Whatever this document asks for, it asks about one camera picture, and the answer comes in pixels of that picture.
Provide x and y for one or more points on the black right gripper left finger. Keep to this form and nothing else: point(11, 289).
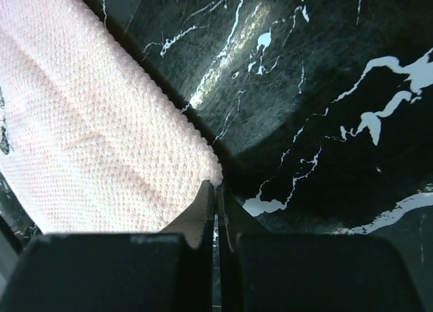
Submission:
point(166, 271)

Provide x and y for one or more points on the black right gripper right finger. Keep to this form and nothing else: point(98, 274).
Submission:
point(264, 271)

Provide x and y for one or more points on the pink towel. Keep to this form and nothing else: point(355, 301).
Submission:
point(94, 143)

